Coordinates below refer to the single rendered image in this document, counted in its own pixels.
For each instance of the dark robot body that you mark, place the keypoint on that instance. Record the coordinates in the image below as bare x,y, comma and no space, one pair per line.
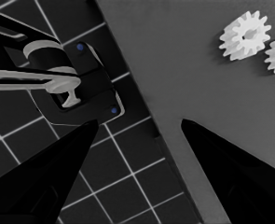
93,81

